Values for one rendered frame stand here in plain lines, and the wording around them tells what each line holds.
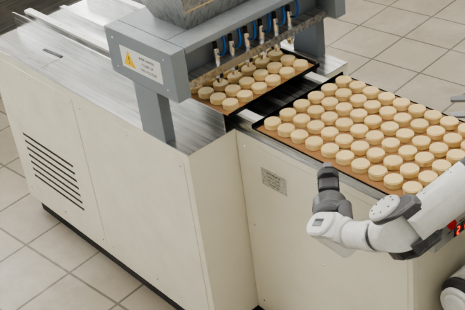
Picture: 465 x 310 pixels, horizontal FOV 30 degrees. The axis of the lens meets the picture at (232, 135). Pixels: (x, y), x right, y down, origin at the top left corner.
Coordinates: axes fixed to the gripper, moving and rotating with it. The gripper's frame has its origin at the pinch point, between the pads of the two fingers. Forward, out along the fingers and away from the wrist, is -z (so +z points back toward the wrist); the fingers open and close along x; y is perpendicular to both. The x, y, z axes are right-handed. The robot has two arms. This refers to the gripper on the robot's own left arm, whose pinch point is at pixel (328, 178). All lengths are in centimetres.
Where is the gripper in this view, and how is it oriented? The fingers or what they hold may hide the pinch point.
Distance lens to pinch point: 231.5
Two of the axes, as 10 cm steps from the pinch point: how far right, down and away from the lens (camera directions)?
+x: -1.1, -8.4, -5.4
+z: -0.5, 5.4, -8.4
